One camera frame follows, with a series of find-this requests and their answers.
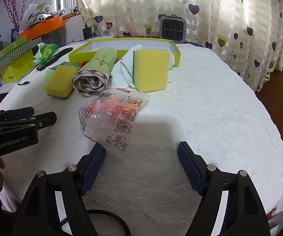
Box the green plastic wrapper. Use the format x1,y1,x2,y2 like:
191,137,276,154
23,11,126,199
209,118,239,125
32,43,59,67

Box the white socks bundle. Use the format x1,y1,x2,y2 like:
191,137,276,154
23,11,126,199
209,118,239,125
110,44,175,89

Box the green packet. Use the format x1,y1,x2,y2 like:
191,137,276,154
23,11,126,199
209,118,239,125
45,61,81,79

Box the grey portable heater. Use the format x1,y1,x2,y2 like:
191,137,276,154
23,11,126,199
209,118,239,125
159,14,187,41

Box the clutter of white items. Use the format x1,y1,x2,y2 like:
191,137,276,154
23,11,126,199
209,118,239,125
21,4,67,26

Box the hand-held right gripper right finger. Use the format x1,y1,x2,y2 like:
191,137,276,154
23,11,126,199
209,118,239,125
177,141,271,236

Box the green towel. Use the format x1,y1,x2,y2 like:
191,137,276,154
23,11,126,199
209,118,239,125
72,48,118,96

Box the black charger adapter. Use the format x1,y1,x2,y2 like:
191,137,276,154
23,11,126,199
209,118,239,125
83,18,100,39

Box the black cable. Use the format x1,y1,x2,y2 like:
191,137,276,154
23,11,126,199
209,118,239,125
17,64,42,87

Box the orange box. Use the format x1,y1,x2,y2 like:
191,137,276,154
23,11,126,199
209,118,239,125
18,16,64,40

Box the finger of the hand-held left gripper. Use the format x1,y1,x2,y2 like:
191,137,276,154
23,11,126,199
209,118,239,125
0,112,57,140
0,107,35,124

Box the lime box with striped side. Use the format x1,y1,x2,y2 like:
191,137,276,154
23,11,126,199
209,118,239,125
0,36,43,83

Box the heart print curtain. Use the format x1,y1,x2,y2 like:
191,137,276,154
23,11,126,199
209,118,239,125
74,0,283,92

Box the small yellow sponge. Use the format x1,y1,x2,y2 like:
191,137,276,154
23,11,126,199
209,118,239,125
45,66,77,99

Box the large yellow sponge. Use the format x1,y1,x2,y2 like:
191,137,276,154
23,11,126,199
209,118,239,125
134,50,170,92

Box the lime green cardboard box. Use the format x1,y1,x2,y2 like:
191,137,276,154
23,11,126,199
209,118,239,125
68,37,181,68

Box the dark cabinet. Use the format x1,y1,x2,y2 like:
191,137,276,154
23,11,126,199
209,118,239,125
42,27,67,47

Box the black remote control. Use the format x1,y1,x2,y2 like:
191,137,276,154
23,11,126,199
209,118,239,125
37,47,73,71

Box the purple twig branches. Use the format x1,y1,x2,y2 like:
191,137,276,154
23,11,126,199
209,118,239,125
4,0,43,29

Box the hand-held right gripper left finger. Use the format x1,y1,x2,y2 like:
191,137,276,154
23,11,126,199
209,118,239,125
12,143,107,236

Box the clear plastic bag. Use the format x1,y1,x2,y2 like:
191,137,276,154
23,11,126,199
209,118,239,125
79,88,152,151

